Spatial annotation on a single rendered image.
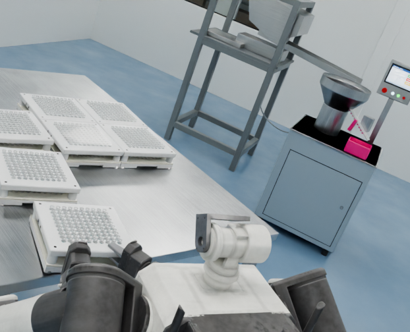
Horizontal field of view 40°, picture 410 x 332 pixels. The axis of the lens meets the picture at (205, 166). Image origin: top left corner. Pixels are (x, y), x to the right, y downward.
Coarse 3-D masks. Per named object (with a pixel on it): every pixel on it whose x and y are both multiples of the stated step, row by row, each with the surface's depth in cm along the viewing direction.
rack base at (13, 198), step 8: (16, 192) 171; (24, 192) 172; (0, 200) 166; (8, 200) 167; (16, 200) 168; (24, 200) 170; (32, 200) 171; (40, 200) 172; (48, 200) 174; (56, 200) 175; (64, 200) 176; (72, 200) 178
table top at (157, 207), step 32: (0, 96) 239; (64, 96) 265; (96, 96) 280; (96, 192) 193; (128, 192) 201; (160, 192) 209; (192, 192) 218; (224, 192) 228; (0, 224) 158; (128, 224) 181; (160, 224) 188; (192, 224) 196; (224, 224) 204; (256, 224) 212; (0, 256) 146; (32, 256) 150; (160, 256) 172; (192, 256) 183; (0, 288) 137; (32, 288) 144
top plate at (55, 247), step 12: (36, 204) 160; (48, 204) 162; (60, 204) 164; (72, 204) 167; (36, 216) 157; (48, 216) 156; (48, 228) 151; (120, 228) 163; (48, 240) 146; (60, 240) 148; (48, 252) 143; (60, 252) 144; (96, 252) 149; (108, 252) 150
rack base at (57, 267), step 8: (32, 224) 160; (32, 232) 159; (40, 232) 156; (40, 240) 153; (40, 248) 150; (40, 256) 149; (64, 256) 150; (48, 264) 144; (56, 264) 146; (112, 264) 154; (56, 272) 146
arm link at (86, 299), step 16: (64, 288) 88; (80, 288) 84; (96, 288) 84; (112, 288) 85; (48, 304) 86; (64, 304) 84; (80, 304) 82; (96, 304) 82; (112, 304) 84; (32, 320) 87; (48, 320) 85; (64, 320) 83; (80, 320) 81; (96, 320) 81; (112, 320) 83
